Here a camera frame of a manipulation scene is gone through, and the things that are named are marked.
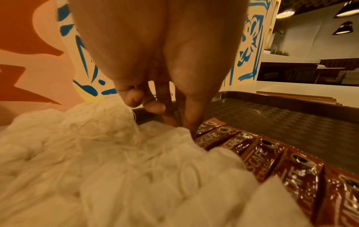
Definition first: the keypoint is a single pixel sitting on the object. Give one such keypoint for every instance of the person's left hand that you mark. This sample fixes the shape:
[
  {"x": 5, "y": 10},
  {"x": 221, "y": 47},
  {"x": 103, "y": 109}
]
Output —
[{"x": 162, "y": 40}]

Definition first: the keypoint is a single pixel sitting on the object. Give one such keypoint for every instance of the row of tea bags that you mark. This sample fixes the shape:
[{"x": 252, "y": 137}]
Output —
[{"x": 112, "y": 177}]

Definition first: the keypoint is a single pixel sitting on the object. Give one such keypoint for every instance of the dark brown tray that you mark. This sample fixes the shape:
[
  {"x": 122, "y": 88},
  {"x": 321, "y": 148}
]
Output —
[{"x": 291, "y": 124}]

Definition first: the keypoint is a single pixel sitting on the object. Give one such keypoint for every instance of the row of red Nescafe sachets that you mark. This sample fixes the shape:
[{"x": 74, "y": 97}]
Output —
[{"x": 291, "y": 173}]

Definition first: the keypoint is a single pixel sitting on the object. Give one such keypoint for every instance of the hanging ceiling lamp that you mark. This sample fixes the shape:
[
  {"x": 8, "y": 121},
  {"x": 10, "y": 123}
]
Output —
[
  {"x": 348, "y": 11},
  {"x": 343, "y": 29},
  {"x": 285, "y": 14}
]

